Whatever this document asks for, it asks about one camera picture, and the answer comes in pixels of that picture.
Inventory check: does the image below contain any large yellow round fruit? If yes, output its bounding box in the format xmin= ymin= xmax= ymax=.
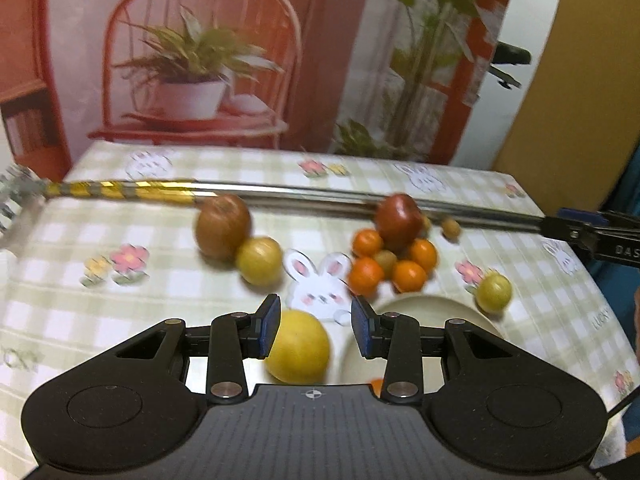
xmin=264 ymin=309 xmax=332 ymax=383

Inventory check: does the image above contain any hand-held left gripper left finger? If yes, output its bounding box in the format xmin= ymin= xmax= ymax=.
xmin=107 ymin=294 xmax=281 ymax=405

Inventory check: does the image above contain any blue cloth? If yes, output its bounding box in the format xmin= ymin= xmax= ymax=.
xmin=590 ymin=255 xmax=640 ymax=341

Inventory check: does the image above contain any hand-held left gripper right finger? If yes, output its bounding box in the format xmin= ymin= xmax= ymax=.
xmin=351 ymin=296 xmax=526 ymax=405

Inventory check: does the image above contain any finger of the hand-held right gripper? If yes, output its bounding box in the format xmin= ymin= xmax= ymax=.
xmin=540 ymin=217 xmax=640 ymax=266
xmin=559 ymin=208 xmax=640 ymax=231

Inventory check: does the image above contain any wooden board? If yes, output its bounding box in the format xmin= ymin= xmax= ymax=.
xmin=492 ymin=0 xmax=640 ymax=211

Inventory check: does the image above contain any printed wall poster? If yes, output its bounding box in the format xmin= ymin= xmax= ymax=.
xmin=0 ymin=0 xmax=518 ymax=183

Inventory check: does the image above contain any cream plate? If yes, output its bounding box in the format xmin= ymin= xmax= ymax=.
xmin=336 ymin=294 xmax=503 ymax=392

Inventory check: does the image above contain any black cable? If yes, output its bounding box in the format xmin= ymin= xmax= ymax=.
xmin=605 ymin=392 xmax=640 ymax=417

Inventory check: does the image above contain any checkered printed tablecloth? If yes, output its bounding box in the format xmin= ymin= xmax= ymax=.
xmin=0 ymin=140 xmax=640 ymax=480

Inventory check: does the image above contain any yellow-green round fruit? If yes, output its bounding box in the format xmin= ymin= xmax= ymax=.
xmin=235 ymin=236 xmax=284 ymax=286
xmin=475 ymin=270 xmax=514 ymax=312

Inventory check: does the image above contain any telescopic metal pole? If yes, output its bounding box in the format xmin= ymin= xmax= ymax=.
xmin=0 ymin=165 xmax=551 ymax=233

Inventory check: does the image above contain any red apple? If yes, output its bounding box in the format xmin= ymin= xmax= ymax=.
xmin=376 ymin=193 xmax=423 ymax=253
xmin=195 ymin=195 xmax=252 ymax=262

